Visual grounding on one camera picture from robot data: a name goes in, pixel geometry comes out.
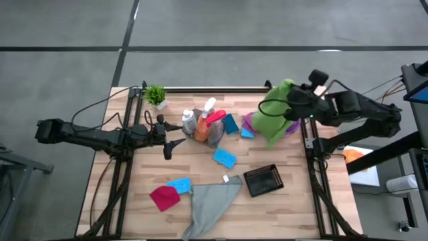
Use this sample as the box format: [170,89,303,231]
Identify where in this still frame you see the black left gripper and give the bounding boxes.
[148,114,187,161]

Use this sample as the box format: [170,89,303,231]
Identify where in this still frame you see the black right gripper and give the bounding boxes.
[284,69,332,122]

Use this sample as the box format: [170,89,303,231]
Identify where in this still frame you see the white bottle with white cap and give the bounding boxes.
[181,108,198,135]

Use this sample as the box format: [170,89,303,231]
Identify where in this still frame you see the orange spray bottle white trigger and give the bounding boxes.
[193,96,217,143]

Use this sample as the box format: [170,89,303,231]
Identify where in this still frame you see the green cloth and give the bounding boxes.
[251,78,297,150]

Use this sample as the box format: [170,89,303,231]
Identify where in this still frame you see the clear spray bottle red trigger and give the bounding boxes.
[204,109,227,147]

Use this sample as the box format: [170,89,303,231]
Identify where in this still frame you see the purple cloth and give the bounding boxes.
[241,112,257,133]

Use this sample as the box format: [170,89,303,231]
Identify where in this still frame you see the red cloth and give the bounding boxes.
[149,185,181,213]

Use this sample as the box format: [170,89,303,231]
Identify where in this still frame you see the grey cloth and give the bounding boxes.
[182,174,243,241]

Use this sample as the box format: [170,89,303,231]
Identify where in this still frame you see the black mesh basket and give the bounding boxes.
[243,163,285,198]

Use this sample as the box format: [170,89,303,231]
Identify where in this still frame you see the purple plastic bowl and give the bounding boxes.
[282,118,301,138]

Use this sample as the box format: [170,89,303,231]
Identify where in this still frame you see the grey plastic caddy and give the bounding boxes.
[181,108,229,150]

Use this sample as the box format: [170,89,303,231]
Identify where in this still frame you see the green plant in white pot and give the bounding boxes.
[142,84,169,111]

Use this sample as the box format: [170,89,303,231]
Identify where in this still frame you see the orange object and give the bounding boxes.
[343,149,365,165]

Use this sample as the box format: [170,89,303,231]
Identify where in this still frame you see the black diagonal beam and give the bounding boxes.
[346,131,428,175]

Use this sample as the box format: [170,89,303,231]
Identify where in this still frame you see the white board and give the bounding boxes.
[342,145,381,187]

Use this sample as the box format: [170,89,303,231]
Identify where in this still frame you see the black stand with blue screen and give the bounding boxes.
[401,60,428,150]

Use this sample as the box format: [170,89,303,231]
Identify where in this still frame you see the grey metal table legs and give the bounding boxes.
[0,143,55,241]

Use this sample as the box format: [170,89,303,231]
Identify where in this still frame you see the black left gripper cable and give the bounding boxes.
[143,109,156,128]

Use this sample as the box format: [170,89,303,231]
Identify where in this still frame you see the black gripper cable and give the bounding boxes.
[143,109,156,128]
[257,98,292,118]

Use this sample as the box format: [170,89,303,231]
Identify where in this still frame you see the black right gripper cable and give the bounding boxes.
[257,98,292,118]

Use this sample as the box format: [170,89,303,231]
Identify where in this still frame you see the black aluminium table frame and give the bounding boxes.
[76,79,364,240]

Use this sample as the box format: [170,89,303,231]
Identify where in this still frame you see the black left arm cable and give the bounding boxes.
[70,85,144,132]

